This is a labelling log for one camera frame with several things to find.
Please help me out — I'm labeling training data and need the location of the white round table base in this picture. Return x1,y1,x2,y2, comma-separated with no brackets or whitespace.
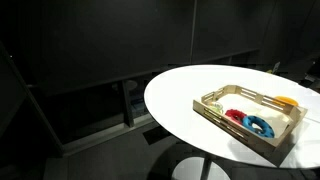
171,156,232,180

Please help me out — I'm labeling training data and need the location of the small pale translucent ring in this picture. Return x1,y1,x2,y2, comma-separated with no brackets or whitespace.
209,101,224,114

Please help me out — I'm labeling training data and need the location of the orange textured ring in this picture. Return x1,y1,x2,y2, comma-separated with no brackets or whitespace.
273,95,299,108

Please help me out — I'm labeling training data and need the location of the grey table pole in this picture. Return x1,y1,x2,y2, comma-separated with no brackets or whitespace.
199,154,213,180

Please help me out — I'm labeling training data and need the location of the light wooden slatted tray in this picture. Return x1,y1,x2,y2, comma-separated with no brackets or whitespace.
192,84,308,160

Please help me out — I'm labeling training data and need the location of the red textured ring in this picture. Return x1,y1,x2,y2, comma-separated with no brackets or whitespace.
224,108,248,126

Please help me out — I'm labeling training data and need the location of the blue textured ring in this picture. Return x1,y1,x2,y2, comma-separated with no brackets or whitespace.
242,115,276,139

